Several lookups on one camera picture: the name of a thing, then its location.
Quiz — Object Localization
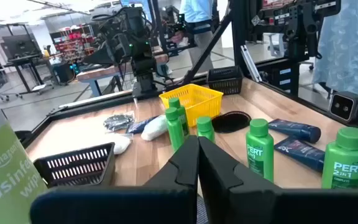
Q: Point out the wooden workbench blue legs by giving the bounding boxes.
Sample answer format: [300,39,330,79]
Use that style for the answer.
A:
[76,54,170,97]

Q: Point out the black drawer cabinet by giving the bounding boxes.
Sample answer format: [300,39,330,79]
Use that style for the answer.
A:
[272,62,301,94]

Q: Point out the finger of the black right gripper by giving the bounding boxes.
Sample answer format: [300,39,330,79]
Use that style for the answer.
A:
[82,46,119,67]

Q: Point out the green white disinfecting wipes canister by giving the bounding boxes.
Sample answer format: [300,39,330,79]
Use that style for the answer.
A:
[0,89,48,224]

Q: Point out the black oval hairbrush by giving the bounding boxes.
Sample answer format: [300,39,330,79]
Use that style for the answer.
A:
[211,111,252,134]

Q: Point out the yellow slotted plastic basket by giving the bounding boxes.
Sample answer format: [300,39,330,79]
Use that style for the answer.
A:
[158,83,224,128]

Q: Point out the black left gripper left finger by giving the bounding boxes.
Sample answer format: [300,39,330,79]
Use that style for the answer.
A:
[29,135,200,224]

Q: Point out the shelf with red bins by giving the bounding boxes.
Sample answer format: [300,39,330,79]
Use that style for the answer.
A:
[50,24,96,63]

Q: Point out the silver aluminium bar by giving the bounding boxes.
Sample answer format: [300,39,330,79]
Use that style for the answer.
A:
[240,45,262,83]

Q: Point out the black slotted plastic basket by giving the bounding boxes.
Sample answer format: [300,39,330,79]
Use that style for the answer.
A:
[33,142,116,189]
[206,65,244,96]

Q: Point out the black rig equipment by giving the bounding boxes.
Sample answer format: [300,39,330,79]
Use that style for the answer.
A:
[250,0,343,63]

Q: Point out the black computer tower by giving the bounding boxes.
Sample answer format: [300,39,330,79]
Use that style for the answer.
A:
[53,62,74,85]

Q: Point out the person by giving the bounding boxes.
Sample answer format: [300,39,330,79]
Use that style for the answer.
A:
[312,0,358,99]
[171,0,223,74]

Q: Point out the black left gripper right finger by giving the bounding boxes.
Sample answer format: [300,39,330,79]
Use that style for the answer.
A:
[198,136,358,224]

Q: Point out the black stereo camera box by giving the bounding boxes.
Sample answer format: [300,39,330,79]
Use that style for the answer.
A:
[328,90,358,124]

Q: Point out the black standing desk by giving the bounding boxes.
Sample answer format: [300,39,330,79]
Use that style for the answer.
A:
[4,54,54,94]

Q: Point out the white pouch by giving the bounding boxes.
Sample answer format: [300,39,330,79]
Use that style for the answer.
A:
[140,114,169,142]
[104,132,133,156]

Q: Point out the black aluminium table frame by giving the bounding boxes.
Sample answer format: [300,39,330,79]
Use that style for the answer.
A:
[14,0,358,147]

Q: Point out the black monitor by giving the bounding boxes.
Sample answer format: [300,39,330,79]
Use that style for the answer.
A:
[1,34,42,60]

